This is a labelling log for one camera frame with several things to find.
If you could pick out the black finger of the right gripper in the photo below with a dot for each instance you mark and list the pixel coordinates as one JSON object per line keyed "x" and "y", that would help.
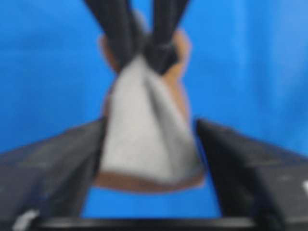
{"x": 160, "y": 51}
{"x": 121, "y": 26}

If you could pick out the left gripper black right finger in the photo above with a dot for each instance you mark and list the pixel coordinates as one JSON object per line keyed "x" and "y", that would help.
{"x": 254, "y": 179}

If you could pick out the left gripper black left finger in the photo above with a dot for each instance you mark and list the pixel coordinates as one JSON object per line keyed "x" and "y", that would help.
{"x": 51, "y": 176}

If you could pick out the grey and brown sponge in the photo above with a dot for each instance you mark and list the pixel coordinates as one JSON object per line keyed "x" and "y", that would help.
{"x": 149, "y": 145}

